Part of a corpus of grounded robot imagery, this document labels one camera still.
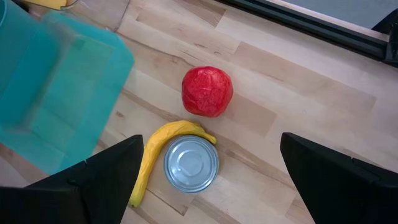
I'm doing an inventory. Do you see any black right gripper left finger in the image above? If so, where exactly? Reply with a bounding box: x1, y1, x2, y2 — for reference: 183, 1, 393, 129
0, 134, 144, 224

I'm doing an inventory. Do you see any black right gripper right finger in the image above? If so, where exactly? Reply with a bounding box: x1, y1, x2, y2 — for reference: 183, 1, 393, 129
279, 132, 398, 224

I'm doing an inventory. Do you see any yellow banana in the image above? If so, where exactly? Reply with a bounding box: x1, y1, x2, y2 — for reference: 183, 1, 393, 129
129, 120, 218, 208

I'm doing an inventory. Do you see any red round fruit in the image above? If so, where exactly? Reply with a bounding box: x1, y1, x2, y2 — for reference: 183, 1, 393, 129
181, 65, 234, 118

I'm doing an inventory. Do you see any translucent teal plastic tray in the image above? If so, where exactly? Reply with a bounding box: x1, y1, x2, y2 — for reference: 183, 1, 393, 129
0, 11, 135, 175

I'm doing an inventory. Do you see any silver can with green label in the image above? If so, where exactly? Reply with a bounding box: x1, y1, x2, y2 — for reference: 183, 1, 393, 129
164, 134, 220, 194

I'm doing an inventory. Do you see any black aluminium table frame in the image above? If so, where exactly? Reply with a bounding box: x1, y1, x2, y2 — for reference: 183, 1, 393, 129
214, 0, 398, 68

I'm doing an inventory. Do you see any black frame clamp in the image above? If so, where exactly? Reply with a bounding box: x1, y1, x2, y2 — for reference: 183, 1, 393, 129
371, 7, 398, 35

